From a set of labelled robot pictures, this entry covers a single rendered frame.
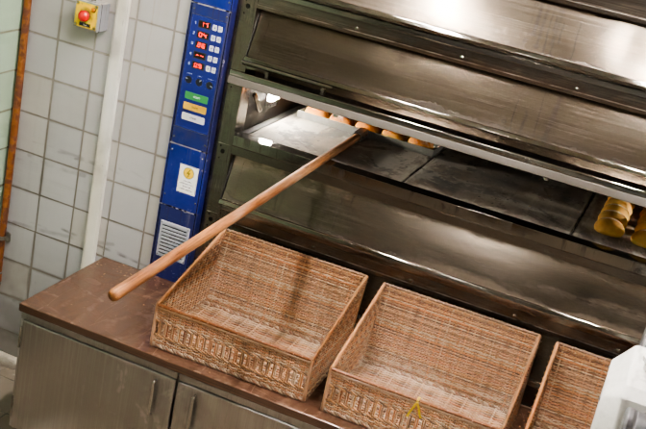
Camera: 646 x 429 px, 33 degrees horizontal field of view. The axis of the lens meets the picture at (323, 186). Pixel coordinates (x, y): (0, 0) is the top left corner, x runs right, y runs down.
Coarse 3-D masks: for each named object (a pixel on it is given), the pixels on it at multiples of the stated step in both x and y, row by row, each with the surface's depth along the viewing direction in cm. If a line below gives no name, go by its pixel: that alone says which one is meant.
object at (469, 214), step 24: (240, 144) 384; (264, 144) 380; (336, 168) 372; (384, 192) 368; (408, 192) 365; (432, 192) 367; (480, 216) 358; (504, 216) 358; (552, 240) 351; (576, 240) 350; (624, 264) 344
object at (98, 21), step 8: (80, 0) 385; (88, 0) 386; (96, 0) 388; (80, 8) 386; (88, 8) 384; (96, 8) 383; (104, 8) 386; (96, 16) 384; (104, 16) 387; (80, 24) 387; (88, 24) 386; (96, 24) 385; (104, 24) 389; (96, 32) 386
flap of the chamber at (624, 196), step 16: (240, 80) 362; (288, 96) 356; (336, 112) 352; (352, 112) 350; (384, 128) 347; (400, 128) 345; (448, 144) 341; (496, 160) 336; (512, 160) 335; (544, 176) 332; (560, 176) 330; (608, 192) 326; (624, 192) 325
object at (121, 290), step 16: (352, 144) 397; (320, 160) 368; (288, 176) 345; (304, 176) 354; (272, 192) 330; (240, 208) 312; (256, 208) 320; (224, 224) 300; (192, 240) 284; (176, 256) 275; (144, 272) 262; (112, 288) 251; (128, 288) 254
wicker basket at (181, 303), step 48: (240, 240) 388; (192, 288) 376; (240, 288) 388; (288, 288) 383; (336, 288) 378; (192, 336) 350; (240, 336) 344; (288, 336) 380; (336, 336) 357; (288, 384) 342
